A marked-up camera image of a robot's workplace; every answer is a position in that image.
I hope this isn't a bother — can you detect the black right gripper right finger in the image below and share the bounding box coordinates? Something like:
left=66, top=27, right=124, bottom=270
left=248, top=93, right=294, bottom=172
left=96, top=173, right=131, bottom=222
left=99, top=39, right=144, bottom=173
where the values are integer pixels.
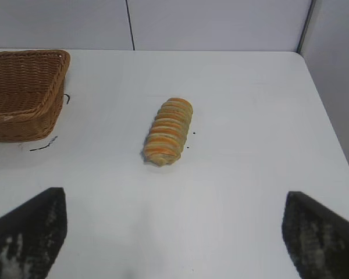
left=281, top=191, right=349, bottom=279

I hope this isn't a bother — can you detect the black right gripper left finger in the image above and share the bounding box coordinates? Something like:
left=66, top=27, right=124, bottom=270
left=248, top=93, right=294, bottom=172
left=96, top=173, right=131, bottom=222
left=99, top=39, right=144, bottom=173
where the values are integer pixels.
left=0, top=187, right=68, bottom=279

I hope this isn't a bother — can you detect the long striped bread loaf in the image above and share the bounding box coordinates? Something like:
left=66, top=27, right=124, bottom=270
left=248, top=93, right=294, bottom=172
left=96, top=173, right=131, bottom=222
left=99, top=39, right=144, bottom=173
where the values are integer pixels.
left=140, top=97, right=194, bottom=167

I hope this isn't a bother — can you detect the brown wicker basket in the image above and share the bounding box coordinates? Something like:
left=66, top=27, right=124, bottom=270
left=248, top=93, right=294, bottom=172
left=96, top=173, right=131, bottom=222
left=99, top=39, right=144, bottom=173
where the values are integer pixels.
left=0, top=49, right=72, bottom=143

